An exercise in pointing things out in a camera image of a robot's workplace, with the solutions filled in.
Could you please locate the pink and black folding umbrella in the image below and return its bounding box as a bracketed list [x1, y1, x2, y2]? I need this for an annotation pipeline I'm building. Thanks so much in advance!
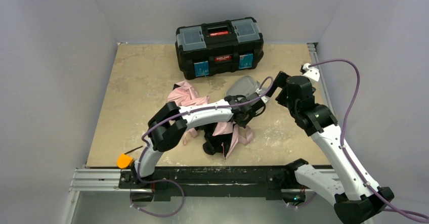
[166, 80, 254, 159]

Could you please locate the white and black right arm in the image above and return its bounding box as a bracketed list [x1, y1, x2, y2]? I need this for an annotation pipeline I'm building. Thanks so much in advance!
[267, 71, 394, 223]

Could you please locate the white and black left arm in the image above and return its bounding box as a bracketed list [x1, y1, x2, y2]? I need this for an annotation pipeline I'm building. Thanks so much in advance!
[133, 93, 268, 180]

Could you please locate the grey umbrella case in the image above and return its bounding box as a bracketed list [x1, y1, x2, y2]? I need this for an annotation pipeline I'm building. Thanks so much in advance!
[225, 75, 267, 97]

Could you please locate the black plastic toolbox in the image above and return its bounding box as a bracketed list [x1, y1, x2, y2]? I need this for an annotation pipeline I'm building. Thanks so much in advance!
[175, 17, 264, 80]

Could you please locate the orange object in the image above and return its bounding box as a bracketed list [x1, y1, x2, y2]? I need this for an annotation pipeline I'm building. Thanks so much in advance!
[116, 153, 134, 169]

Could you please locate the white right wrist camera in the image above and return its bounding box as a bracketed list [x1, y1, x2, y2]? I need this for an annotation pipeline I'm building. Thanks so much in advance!
[300, 63, 320, 83]

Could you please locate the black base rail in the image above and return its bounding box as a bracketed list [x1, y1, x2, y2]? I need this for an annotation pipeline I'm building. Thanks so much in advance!
[118, 165, 313, 205]

